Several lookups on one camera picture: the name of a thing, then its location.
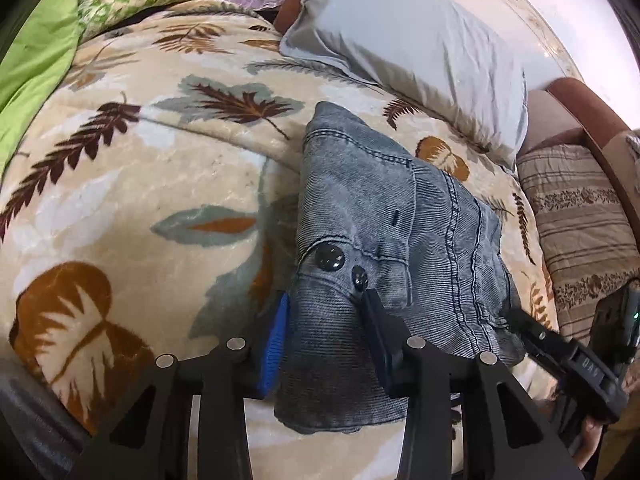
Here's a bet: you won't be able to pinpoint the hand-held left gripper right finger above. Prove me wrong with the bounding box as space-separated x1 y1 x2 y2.
357 287 587 480

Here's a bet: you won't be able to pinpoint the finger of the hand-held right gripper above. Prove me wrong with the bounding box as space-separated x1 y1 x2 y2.
502 307 576 376

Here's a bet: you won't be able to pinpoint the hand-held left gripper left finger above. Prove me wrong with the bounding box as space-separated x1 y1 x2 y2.
72 290 292 480

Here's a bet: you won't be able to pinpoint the grey-blue denim pants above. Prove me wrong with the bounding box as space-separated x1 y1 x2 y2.
272 101 526 435

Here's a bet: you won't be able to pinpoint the person's right hand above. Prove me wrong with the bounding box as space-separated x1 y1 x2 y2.
575 421 607 467

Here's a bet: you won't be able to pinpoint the striped beige cushion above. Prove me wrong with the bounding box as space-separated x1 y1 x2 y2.
515 144 640 341

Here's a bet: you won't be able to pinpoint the cream leaf-print blanket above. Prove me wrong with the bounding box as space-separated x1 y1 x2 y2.
0 0 558 480

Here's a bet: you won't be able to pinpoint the brown wooden headboard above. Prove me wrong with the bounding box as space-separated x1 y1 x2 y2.
527 77 640 221

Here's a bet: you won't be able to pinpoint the grey pillow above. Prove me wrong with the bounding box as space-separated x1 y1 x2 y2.
279 0 530 173

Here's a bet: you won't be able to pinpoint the brown cushion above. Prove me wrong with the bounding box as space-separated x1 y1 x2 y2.
274 0 311 35

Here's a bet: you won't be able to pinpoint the lime green cloth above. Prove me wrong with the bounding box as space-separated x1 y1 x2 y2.
0 0 83 176

